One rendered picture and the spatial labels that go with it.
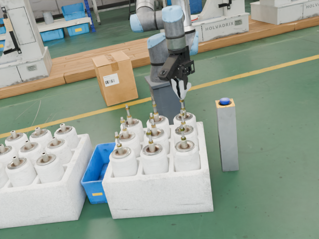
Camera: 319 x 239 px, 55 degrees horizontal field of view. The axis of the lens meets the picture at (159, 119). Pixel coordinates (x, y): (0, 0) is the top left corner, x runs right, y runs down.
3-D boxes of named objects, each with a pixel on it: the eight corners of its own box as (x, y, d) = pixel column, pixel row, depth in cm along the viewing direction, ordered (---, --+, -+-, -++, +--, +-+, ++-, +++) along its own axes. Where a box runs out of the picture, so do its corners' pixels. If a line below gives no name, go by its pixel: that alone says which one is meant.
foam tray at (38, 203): (25, 172, 160) (12, 143, 152) (97, 163, 157) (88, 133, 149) (-14, 230, 126) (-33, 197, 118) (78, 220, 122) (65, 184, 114)
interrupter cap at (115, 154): (107, 157, 114) (107, 155, 113) (120, 146, 119) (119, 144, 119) (123, 161, 110) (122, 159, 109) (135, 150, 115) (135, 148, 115)
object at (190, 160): (174, 182, 123) (167, 144, 114) (196, 175, 124) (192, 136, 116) (183, 197, 114) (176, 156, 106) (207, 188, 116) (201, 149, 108)
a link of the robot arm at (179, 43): (176, 40, 113) (160, 39, 118) (178, 51, 115) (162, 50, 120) (189, 34, 118) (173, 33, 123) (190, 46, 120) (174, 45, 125)
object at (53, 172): (53, 189, 131) (39, 154, 123) (74, 187, 131) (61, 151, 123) (45, 205, 123) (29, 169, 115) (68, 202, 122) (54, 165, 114)
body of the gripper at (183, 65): (195, 73, 126) (192, 44, 120) (182, 81, 120) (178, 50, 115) (181, 71, 131) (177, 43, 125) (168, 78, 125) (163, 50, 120)
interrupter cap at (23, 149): (24, 144, 134) (23, 143, 134) (41, 142, 133) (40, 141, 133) (17, 154, 127) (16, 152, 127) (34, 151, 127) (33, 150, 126)
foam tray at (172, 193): (128, 161, 154) (120, 130, 146) (206, 153, 149) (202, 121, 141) (112, 219, 120) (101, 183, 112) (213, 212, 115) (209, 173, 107)
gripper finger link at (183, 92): (195, 95, 129) (192, 74, 125) (186, 101, 125) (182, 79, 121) (189, 95, 131) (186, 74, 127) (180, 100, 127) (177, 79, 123)
